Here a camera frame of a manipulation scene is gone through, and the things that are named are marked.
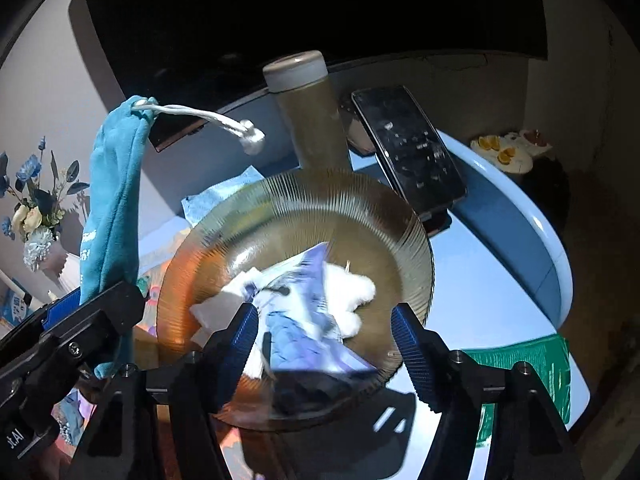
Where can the blue tissue pack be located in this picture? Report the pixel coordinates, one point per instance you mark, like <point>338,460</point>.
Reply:
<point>196,207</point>

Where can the blue and white artificial flowers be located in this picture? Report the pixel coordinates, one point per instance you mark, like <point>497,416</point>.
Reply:
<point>36,207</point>

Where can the black smartphone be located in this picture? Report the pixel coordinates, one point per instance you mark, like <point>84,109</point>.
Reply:
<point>409,150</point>

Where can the plate of orange slices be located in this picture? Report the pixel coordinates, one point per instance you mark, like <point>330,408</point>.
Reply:
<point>515,152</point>

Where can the blue printed wipes packet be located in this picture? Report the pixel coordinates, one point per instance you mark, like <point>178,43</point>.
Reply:
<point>307,309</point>

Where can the pink ribbed vase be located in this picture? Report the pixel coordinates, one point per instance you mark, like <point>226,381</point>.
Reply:
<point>44,253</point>

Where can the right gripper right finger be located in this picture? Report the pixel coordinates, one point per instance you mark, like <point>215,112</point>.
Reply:
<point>529,439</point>

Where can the teal drawstring pouch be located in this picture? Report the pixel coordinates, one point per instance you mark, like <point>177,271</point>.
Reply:
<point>109,251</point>

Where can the brown thermos bottle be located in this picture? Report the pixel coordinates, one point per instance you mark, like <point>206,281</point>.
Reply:
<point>305,97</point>

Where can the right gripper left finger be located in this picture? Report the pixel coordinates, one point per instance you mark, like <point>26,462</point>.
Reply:
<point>122,439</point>

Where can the black monitor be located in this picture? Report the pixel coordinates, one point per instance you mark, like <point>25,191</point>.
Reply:
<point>212,52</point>

